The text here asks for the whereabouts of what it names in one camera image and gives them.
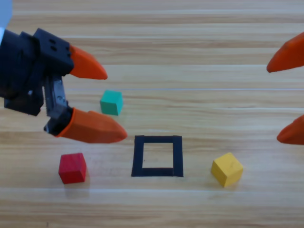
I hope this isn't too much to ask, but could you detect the red wooden cube block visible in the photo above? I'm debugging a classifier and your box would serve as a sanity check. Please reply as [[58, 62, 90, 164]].
[[58, 152, 87, 185]]

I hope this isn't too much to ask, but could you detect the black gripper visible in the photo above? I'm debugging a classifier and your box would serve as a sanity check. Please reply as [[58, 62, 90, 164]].
[[0, 28, 108, 119]]

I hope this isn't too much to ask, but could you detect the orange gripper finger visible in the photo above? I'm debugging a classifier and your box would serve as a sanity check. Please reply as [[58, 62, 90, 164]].
[[276, 114, 304, 145], [266, 32, 304, 73], [43, 106, 128, 144]]

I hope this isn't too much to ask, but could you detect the yellow wooden cube block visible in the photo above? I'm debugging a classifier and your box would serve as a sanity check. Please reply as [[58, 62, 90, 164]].
[[210, 152, 244, 188]]

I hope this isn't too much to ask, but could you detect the black tape square outline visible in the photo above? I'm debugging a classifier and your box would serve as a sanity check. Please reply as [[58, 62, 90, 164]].
[[131, 135, 184, 178]]

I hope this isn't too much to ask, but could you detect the green wooden cube block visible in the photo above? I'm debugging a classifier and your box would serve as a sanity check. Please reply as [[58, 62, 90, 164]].
[[99, 90, 124, 116]]

